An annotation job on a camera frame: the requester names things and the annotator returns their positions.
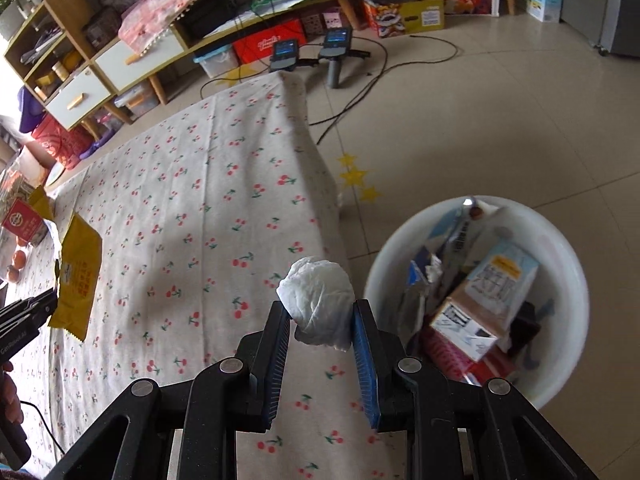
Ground yellow snack bag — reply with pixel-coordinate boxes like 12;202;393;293
49;211;102;341

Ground white tissue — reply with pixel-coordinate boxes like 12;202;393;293
277;257;356;352

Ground white plastic trash bin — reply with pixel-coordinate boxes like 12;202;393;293
364;196;590;408

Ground person left hand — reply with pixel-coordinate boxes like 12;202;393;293
1;362;24;425

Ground orange fruit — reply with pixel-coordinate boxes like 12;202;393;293
12;250;27;270

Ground red label glass jar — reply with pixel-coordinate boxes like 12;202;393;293
1;169;48;246

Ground cherry print tablecloth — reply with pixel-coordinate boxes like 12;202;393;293
8;70;409;480

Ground wooden tv cabinet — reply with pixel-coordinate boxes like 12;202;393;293
3;0;539;131

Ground clear plastic storage box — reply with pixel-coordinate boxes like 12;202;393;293
193;44;240;79

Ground red storage box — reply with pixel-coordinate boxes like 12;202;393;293
232;18;307;64

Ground handheld gripper device on floor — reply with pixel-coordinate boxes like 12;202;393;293
318;27;371;89

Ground yellow cardboard box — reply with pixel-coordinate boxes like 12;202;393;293
362;0;445;38

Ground grey refrigerator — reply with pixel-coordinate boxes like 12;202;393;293
561;0;640;58

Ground black cable on floor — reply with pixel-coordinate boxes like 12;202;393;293
199;34;459;146

